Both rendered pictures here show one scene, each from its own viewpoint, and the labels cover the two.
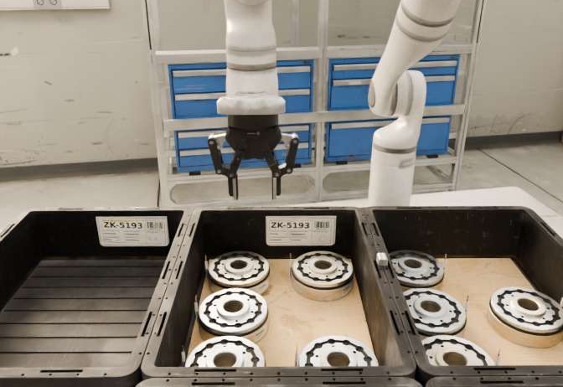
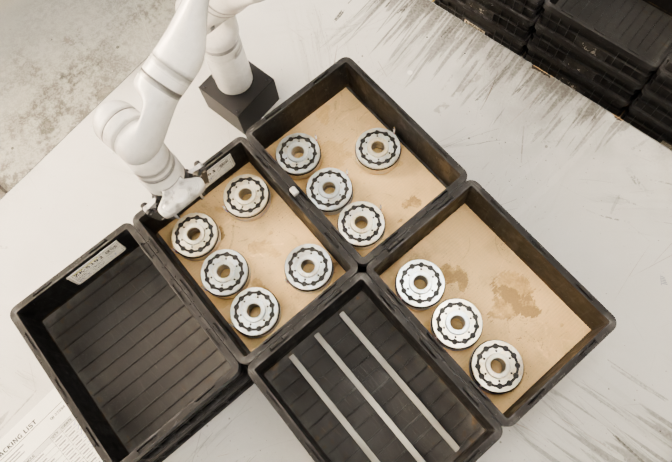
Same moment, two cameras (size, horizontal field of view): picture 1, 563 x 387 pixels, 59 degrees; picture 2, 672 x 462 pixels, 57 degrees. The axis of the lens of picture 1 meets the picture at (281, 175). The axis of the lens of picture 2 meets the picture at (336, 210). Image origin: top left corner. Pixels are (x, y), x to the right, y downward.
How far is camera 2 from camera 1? 82 cm
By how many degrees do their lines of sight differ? 50
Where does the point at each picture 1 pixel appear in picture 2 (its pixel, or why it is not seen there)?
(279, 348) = (265, 271)
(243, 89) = (165, 188)
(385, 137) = (214, 46)
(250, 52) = (161, 172)
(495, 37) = not seen: outside the picture
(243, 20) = not seen: hidden behind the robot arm
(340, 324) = (284, 228)
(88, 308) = (128, 330)
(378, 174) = (219, 69)
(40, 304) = (94, 351)
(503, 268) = (346, 103)
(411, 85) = not seen: hidden behind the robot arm
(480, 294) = (344, 141)
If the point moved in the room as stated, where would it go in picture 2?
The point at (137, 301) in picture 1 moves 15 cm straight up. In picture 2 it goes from (152, 302) to (125, 286)
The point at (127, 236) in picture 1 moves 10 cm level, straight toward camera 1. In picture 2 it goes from (95, 267) to (132, 290)
